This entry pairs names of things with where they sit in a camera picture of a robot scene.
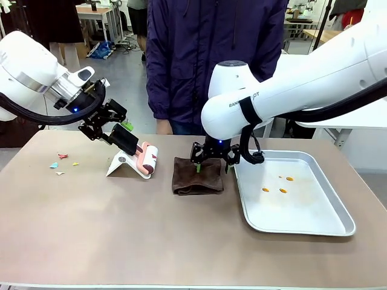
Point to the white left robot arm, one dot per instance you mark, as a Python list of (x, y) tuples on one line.
[(18, 66)]

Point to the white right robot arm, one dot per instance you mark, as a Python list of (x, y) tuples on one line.
[(317, 78)]

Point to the person in purple jacket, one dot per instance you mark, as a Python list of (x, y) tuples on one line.
[(205, 45)]

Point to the metal tray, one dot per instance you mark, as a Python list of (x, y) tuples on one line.
[(296, 211)]

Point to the brown cloth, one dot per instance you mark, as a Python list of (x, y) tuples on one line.
[(196, 181)]

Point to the hanging red and dark garments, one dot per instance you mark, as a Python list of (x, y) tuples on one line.
[(353, 15)]

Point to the red paper scrap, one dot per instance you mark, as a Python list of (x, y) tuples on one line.
[(62, 156)]

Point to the white folded stand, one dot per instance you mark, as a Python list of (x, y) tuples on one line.
[(119, 164)]

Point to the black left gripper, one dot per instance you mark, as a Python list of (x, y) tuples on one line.
[(90, 98)]

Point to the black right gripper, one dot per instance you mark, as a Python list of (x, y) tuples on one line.
[(217, 148)]

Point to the person in black coat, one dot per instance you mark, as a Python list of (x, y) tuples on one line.
[(54, 18)]

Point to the black pole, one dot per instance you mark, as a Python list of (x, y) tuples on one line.
[(322, 24)]

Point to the person's right hand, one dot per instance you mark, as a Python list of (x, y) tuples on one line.
[(164, 127)]

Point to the blue paper scrap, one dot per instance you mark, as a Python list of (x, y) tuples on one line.
[(54, 165)]

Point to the wood top desk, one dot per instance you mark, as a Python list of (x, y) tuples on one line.
[(96, 12)]

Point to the blue plastic bag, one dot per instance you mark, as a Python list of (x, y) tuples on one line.
[(101, 49)]

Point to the wooden table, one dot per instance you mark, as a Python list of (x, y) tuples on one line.
[(320, 34)]

